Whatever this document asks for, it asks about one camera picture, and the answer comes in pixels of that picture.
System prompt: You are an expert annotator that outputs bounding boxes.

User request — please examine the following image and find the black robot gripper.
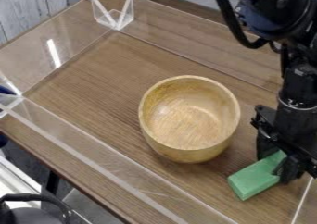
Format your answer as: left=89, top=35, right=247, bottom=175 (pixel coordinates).
left=250, top=102, right=317, bottom=184

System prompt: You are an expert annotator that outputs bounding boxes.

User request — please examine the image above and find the green rectangular block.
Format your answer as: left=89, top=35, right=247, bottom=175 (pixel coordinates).
left=227, top=151, right=286, bottom=201

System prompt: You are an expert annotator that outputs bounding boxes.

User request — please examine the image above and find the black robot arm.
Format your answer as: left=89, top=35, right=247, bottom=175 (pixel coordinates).
left=215, top=0, right=317, bottom=183

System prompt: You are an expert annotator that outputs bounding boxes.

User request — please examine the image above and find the brown wooden bowl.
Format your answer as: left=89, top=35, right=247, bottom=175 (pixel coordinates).
left=137, top=75, right=242, bottom=164

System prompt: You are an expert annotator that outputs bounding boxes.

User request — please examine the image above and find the black table leg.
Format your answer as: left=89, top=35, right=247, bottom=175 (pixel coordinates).
left=45, top=171, right=60, bottom=195

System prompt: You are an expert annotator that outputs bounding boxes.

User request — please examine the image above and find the blue object at left edge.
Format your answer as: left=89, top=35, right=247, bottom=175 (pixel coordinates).
left=0, top=85, right=14, bottom=149

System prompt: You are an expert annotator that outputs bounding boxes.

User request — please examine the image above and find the clear acrylic enclosure wall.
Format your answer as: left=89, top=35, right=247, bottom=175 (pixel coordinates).
left=0, top=0, right=314, bottom=224

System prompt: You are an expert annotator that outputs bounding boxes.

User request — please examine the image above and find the clear acrylic corner bracket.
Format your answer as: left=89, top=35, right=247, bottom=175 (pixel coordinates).
left=91, top=0, right=133, bottom=31

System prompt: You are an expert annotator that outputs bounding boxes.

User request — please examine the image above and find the grey metal base plate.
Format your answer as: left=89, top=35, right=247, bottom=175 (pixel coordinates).
left=0, top=193, right=80, bottom=224

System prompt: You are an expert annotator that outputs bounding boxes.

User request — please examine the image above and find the black cable loop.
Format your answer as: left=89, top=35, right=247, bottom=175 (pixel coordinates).
left=0, top=193, right=72, bottom=224

